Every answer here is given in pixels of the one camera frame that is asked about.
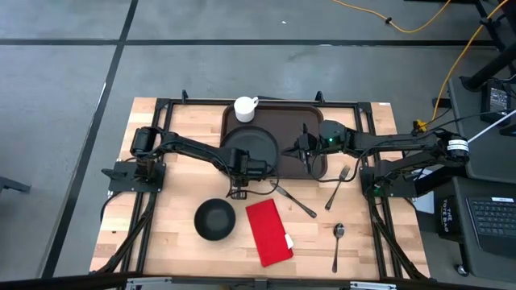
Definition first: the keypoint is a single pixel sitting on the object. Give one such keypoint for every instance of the black round bowl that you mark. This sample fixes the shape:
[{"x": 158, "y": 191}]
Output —
[{"x": 214, "y": 219}]

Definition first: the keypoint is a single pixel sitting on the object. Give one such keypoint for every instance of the silver metal fork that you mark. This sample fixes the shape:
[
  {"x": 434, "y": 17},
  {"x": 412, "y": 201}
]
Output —
[{"x": 344, "y": 172}]

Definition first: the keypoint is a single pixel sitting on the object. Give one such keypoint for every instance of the black metal table frame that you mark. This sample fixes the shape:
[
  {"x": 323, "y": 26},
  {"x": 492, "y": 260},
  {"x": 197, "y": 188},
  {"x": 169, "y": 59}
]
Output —
[{"x": 189, "y": 101}]

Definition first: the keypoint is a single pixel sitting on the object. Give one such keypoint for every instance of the black laptop keyboard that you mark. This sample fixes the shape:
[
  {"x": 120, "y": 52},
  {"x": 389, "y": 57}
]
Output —
[{"x": 496, "y": 221}]

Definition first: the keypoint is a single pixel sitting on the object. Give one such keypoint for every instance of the white ceramic mug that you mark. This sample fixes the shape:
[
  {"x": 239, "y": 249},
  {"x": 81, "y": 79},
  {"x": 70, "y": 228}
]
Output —
[{"x": 244, "y": 108}]

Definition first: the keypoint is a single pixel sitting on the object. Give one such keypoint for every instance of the black power supply box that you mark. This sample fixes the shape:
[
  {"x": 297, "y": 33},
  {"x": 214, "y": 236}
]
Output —
[{"x": 496, "y": 100}]

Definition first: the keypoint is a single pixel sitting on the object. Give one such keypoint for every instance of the black camera mount beam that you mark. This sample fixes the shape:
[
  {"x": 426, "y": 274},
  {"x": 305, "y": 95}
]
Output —
[{"x": 60, "y": 282}]

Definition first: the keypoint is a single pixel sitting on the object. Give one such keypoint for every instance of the brown plastic tray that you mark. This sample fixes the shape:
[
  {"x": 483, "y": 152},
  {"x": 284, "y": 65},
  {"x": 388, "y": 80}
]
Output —
[{"x": 294, "y": 121}]

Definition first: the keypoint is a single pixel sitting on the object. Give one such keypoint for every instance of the black caster wheel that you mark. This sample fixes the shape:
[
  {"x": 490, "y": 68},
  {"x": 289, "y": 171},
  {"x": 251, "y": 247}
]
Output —
[{"x": 462, "y": 270}]

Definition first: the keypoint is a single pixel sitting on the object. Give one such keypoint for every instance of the black stand leg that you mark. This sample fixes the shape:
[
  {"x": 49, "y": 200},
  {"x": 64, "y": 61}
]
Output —
[{"x": 496, "y": 65}]

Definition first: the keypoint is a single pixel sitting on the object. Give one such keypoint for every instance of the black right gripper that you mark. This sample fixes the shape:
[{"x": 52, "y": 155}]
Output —
[{"x": 309, "y": 145}]

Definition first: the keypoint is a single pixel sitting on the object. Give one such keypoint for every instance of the black tote bag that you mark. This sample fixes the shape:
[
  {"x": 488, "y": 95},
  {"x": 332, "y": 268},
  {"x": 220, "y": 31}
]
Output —
[{"x": 448, "y": 219}]

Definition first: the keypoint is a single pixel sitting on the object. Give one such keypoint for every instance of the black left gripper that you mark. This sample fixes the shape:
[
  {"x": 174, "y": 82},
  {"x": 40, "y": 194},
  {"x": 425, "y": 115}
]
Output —
[{"x": 256, "y": 168}]

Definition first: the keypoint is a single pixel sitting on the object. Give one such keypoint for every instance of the black round plate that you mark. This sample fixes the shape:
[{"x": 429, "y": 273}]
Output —
[{"x": 250, "y": 141}]

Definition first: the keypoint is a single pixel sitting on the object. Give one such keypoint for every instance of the silver metal spoon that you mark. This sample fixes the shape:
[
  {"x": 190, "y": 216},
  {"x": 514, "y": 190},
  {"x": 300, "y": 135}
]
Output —
[{"x": 339, "y": 230}]

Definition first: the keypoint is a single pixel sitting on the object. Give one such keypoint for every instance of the yellow power plug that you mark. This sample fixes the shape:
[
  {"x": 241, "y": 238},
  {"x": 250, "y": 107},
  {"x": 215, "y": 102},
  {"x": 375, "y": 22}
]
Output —
[{"x": 420, "y": 126}]

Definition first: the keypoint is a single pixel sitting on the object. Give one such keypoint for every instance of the dark floor stand foot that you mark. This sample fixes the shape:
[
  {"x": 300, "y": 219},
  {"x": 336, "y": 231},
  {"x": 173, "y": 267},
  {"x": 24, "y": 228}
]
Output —
[{"x": 12, "y": 185}]

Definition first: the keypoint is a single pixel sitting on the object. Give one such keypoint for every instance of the silver metal knife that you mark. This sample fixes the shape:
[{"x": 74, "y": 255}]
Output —
[{"x": 282, "y": 191}]

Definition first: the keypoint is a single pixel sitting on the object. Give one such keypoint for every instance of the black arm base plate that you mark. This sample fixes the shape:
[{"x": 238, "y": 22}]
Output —
[
  {"x": 121, "y": 182},
  {"x": 397, "y": 190}
]

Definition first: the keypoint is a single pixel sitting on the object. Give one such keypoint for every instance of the white paper sheet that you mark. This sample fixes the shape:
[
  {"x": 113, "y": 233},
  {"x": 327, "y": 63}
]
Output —
[{"x": 425, "y": 206}]

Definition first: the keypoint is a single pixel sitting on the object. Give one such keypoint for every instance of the thin white rod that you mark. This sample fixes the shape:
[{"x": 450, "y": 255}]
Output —
[{"x": 492, "y": 131}]

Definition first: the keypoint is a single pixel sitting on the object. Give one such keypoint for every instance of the red cloth napkin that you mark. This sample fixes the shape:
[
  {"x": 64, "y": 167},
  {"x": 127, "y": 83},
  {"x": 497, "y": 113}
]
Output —
[{"x": 268, "y": 231}]

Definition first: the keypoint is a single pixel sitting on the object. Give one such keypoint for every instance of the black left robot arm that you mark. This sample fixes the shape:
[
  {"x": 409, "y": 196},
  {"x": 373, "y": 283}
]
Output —
[{"x": 189, "y": 147}]

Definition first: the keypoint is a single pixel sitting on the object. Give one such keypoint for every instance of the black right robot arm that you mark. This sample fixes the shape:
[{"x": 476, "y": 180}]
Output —
[{"x": 387, "y": 141}]

